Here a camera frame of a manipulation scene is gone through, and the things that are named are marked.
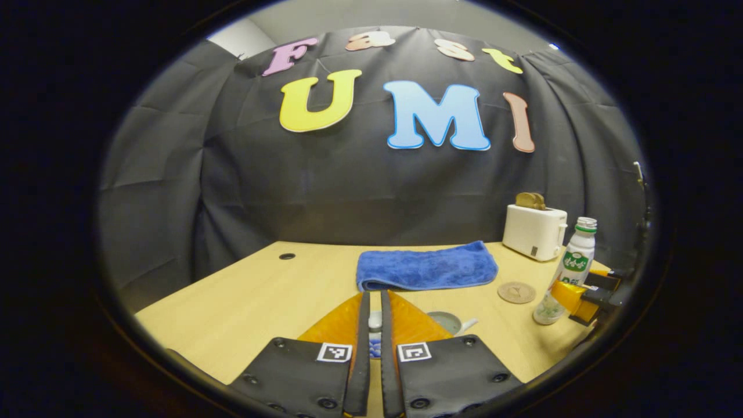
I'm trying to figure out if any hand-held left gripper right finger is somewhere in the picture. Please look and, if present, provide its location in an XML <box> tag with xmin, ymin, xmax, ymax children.
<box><xmin>380</xmin><ymin>290</ymin><xmax>523</xmax><ymax>417</ymax></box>

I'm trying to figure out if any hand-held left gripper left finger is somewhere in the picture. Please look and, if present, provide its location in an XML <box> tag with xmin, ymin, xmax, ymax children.
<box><xmin>229</xmin><ymin>292</ymin><xmax>371</xmax><ymax>417</ymax></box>

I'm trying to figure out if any white green-label water bottle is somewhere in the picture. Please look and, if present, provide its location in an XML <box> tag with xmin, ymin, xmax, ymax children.
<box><xmin>533</xmin><ymin>217</ymin><xmax>598</xmax><ymax>326</ymax></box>

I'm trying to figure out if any white teacup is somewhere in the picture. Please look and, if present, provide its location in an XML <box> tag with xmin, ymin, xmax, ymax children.
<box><xmin>427</xmin><ymin>311</ymin><xmax>479</xmax><ymax>338</ymax></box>

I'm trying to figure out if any round wooden coaster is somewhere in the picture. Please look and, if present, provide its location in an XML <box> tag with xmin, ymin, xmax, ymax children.
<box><xmin>497</xmin><ymin>282</ymin><xmax>536</xmax><ymax>304</ymax></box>

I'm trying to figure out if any white toaster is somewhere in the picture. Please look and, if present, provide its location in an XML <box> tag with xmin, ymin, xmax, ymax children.
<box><xmin>502</xmin><ymin>203</ymin><xmax>568</xmax><ymax>262</ymax></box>

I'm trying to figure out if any blue towel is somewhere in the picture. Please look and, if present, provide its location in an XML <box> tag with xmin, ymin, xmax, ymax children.
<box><xmin>356</xmin><ymin>240</ymin><xmax>499</xmax><ymax>292</ymax></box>

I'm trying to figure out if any black backdrop cloth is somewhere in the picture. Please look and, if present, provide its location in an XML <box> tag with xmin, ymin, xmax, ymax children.
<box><xmin>99</xmin><ymin>26</ymin><xmax>648</xmax><ymax>314</ymax></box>

